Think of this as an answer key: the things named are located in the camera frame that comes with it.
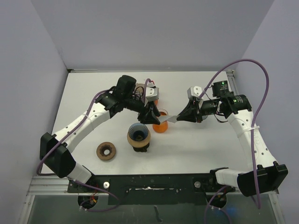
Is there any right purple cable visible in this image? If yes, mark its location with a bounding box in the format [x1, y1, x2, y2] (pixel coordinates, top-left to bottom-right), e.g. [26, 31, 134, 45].
[197, 58, 271, 224]

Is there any dark green glass dripper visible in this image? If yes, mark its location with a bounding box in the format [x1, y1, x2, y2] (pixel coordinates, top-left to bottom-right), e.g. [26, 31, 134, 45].
[133, 144, 150, 153]

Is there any light wooden ring holder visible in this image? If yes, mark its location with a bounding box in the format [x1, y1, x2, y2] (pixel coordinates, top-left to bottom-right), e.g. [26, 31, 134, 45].
[127, 132, 151, 148]

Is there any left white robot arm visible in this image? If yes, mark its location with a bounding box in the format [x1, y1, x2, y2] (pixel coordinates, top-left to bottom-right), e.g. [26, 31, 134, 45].
[36, 75, 160, 192]

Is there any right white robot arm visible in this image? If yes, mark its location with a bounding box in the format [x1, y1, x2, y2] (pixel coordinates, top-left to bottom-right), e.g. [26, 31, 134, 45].
[177, 81, 288, 196]

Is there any blue glass dripper cone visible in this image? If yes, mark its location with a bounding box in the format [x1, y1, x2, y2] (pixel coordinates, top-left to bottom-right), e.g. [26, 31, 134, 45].
[128, 123, 149, 142]

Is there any orange glass carafe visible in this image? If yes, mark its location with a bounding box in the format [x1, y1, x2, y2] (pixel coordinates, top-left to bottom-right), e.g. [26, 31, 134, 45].
[152, 109, 168, 133]

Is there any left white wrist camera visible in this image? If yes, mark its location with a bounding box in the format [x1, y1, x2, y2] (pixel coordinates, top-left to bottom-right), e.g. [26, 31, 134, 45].
[145, 86, 159, 103]

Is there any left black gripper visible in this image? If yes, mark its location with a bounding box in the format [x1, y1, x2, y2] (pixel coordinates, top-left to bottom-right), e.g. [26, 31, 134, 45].
[123, 94, 160, 124]

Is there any dark wooden ring holder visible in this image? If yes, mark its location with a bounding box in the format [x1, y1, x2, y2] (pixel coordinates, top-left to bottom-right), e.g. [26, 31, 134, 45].
[96, 142, 116, 161]

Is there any white paper coffee filter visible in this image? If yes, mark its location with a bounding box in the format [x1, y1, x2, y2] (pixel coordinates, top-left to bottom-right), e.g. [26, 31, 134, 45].
[158, 115, 179, 123]

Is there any orange coffee filter box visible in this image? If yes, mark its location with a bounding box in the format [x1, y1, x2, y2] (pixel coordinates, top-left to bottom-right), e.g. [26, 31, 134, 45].
[135, 83, 158, 105]

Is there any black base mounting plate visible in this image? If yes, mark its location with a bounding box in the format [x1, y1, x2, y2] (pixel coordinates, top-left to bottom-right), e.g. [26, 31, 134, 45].
[67, 173, 222, 205]

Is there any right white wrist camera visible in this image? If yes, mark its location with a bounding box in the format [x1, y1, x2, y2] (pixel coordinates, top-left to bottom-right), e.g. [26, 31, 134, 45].
[187, 86, 202, 101]

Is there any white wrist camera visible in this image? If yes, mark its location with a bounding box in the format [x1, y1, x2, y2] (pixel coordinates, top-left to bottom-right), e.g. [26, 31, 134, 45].
[145, 86, 159, 103]
[187, 86, 202, 101]

